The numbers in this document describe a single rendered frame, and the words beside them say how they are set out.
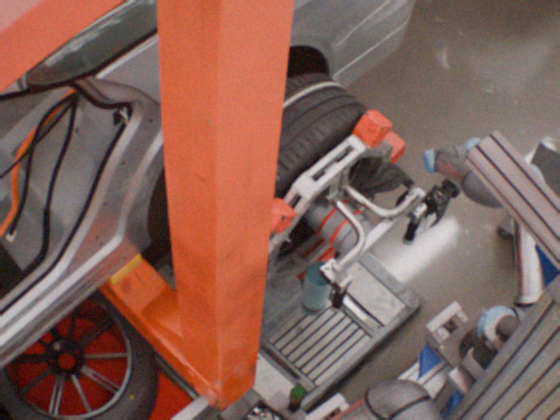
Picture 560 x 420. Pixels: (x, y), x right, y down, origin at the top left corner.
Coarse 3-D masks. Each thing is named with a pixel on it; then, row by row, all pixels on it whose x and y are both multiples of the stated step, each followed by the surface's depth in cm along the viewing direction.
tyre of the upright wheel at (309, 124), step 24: (312, 72) 302; (288, 96) 289; (312, 96) 291; (336, 96) 296; (288, 120) 284; (312, 120) 285; (336, 120) 287; (288, 144) 282; (312, 144) 281; (288, 168) 280; (360, 168) 328
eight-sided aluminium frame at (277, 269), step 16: (352, 144) 288; (384, 144) 304; (320, 160) 285; (336, 160) 289; (352, 160) 287; (368, 160) 318; (384, 160) 311; (304, 176) 282; (336, 176) 286; (368, 176) 325; (288, 192) 283; (304, 192) 281; (304, 208) 284; (272, 240) 287; (272, 256) 292; (288, 256) 324; (272, 272) 303; (288, 272) 316
